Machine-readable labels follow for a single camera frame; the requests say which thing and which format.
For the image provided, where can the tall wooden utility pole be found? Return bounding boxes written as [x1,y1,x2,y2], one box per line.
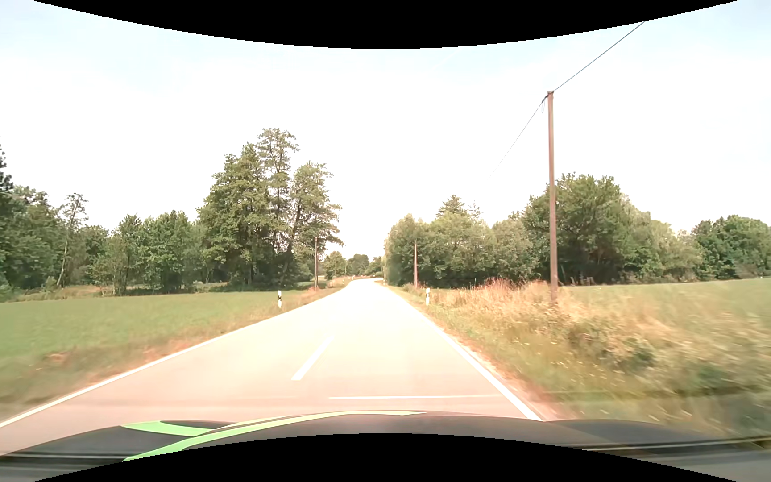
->
[545,90,560,303]

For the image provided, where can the green grass field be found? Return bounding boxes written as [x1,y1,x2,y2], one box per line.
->
[563,273,771,349]
[0,280,349,436]

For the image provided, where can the overhead wires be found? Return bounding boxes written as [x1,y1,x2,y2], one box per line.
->
[489,21,646,178]

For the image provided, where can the road markings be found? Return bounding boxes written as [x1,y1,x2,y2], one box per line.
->
[0,281,544,448]

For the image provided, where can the grass verge with dry weeds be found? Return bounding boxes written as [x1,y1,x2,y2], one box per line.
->
[377,279,771,439]

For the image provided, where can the wood of green trees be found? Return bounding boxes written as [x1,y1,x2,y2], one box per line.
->
[0,110,384,304]

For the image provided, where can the car's own bonnet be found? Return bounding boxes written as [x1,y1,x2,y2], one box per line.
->
[0,410,771,482]

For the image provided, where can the row of green trees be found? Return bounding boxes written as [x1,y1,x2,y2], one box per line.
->
[383,173,771,289]

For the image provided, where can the grey asphalt road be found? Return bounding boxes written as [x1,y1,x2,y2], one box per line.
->
[0,278,547,470]

